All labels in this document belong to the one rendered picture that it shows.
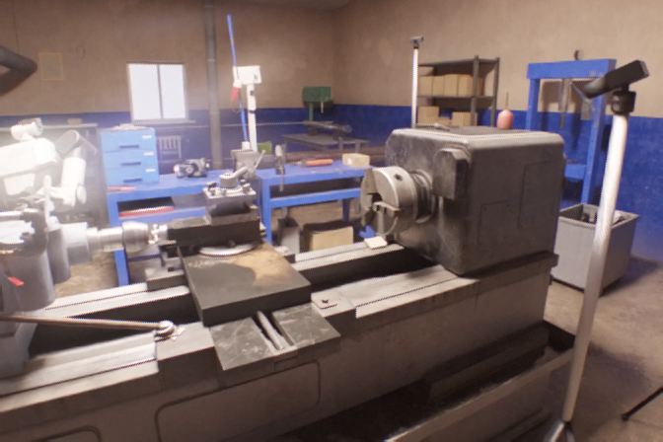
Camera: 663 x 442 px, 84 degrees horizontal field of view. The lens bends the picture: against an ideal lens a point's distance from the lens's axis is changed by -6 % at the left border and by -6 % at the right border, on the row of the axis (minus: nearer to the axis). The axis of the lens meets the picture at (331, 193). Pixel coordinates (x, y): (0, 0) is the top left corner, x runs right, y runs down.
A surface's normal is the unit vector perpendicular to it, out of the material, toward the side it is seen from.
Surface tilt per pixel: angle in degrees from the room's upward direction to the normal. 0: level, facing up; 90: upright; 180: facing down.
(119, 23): 90
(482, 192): 90
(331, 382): 90
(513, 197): 90
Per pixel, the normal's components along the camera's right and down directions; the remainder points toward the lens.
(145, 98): 0.46, 0.21
